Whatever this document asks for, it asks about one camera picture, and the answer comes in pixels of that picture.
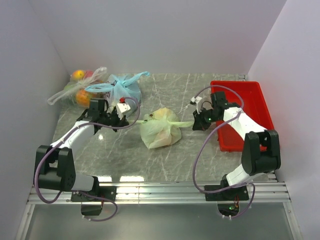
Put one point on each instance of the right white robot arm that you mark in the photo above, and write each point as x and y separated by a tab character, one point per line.
261	147

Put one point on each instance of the light green plastic bag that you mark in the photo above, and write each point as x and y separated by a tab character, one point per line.
161	128

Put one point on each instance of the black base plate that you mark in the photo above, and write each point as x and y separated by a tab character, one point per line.
107	193
232	195

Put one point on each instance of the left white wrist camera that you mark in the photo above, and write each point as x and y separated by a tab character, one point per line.
122	108

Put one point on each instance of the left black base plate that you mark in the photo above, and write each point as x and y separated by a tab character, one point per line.
107	193

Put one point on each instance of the red plastic tray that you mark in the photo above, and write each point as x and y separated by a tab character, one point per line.
254	106

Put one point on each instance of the clear tied fruit bag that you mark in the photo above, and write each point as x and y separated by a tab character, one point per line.
74	92

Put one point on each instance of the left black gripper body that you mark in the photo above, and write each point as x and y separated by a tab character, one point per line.
110	119

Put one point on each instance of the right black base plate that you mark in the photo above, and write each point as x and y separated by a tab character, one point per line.
232	195

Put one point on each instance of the blue tied plastic bag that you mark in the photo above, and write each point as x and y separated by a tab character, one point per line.
118	87

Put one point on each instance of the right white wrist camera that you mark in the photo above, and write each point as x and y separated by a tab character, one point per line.
197	102

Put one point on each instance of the aluminium rail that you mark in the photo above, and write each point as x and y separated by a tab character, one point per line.
139	193

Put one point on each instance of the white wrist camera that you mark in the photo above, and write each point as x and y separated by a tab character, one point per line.
197	102
122	108

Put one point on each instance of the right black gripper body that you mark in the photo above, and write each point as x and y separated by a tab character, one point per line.
211	116

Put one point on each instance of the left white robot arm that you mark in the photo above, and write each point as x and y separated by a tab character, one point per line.
54	164

